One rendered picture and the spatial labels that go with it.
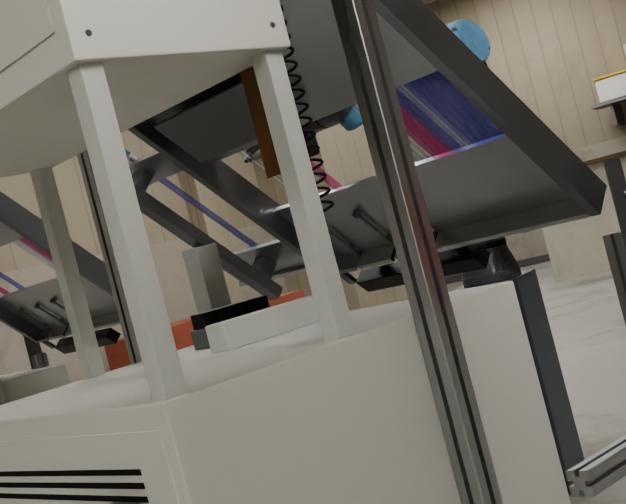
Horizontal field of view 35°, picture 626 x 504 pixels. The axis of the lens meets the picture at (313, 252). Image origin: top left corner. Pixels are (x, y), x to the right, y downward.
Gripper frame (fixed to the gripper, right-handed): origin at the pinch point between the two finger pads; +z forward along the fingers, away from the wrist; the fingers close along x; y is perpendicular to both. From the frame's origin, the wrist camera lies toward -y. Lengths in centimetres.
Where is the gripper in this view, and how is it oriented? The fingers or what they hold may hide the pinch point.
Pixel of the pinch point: (254, 159)
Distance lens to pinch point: 201.5
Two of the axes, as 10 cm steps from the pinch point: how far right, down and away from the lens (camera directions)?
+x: 6.5, -1.7, -7.4
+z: -4.7, 6.7, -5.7
